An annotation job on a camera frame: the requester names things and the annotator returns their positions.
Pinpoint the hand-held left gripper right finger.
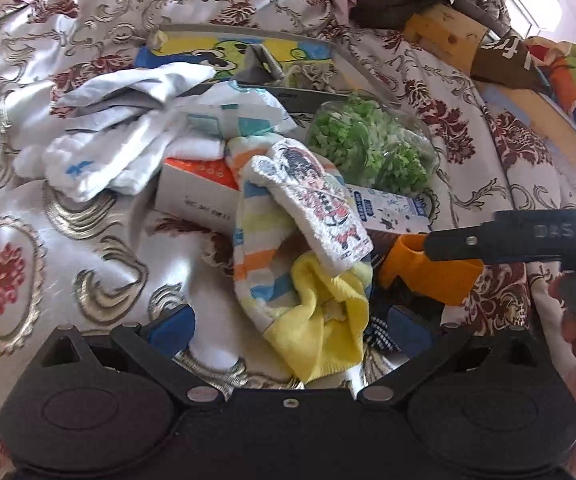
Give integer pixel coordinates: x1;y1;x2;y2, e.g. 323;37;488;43
355;305;543;407

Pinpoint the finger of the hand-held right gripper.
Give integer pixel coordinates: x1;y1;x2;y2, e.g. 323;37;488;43
424;230;486;263

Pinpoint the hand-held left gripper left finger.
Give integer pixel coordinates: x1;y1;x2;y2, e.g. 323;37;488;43
33;305;226;408

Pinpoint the black white dotted sock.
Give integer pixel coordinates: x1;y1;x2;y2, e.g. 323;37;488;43
363;255;419;361

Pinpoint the orange cloth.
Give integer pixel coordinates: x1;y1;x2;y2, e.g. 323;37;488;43
378;234;484;307

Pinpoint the yellow cloth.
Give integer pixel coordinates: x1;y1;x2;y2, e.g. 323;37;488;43
265;252;373;386

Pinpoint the pastel striped cloth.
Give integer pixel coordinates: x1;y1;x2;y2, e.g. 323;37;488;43
225;135;349;331

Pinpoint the white towel cartoon print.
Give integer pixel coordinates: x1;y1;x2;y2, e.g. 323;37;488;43
245;140;375;277

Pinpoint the white terry towel blue print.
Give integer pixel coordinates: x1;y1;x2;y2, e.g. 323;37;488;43
43;110;226;203

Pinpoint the white smooth cloth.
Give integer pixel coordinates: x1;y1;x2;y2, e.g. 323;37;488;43
50;62;219;126

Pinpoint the cartoon printed metal tray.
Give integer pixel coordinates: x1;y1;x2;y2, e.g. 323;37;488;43
135;22;403;111

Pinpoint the blue and white carton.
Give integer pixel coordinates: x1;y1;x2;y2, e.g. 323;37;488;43
345;182;431;233

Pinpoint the floral satin bedspread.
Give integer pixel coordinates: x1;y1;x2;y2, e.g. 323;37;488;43
0;0;576;480

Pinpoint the bag of green bits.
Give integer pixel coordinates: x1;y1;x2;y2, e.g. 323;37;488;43
305;92;441;198

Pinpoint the orange and white box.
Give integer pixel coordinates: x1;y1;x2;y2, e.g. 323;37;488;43
155;155;241;233

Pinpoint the multicoloured cloth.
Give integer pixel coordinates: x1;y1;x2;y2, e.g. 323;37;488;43
528;37;576;116

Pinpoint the brown cloth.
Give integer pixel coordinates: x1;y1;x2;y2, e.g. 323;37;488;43
470;35;543;93

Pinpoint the white teal tissue pack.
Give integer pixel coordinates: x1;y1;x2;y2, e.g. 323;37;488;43
175;80;299;138

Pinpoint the grey cloth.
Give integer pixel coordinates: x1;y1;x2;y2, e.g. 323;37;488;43
238;44;289;86

